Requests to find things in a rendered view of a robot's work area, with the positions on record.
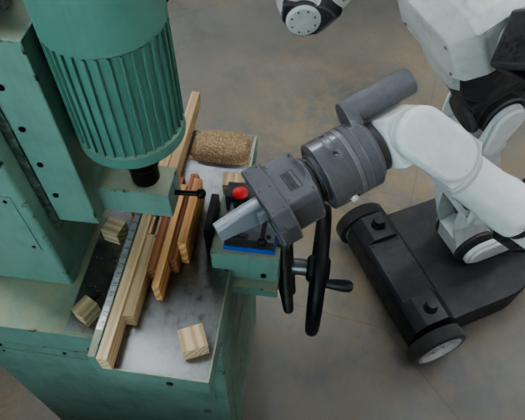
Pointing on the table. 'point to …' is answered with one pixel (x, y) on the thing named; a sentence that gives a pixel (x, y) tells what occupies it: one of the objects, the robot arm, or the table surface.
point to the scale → (117, 272)
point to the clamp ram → (211, 221)
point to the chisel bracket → (164, 192)
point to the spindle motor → (114, 76)
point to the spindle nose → (145, 175)
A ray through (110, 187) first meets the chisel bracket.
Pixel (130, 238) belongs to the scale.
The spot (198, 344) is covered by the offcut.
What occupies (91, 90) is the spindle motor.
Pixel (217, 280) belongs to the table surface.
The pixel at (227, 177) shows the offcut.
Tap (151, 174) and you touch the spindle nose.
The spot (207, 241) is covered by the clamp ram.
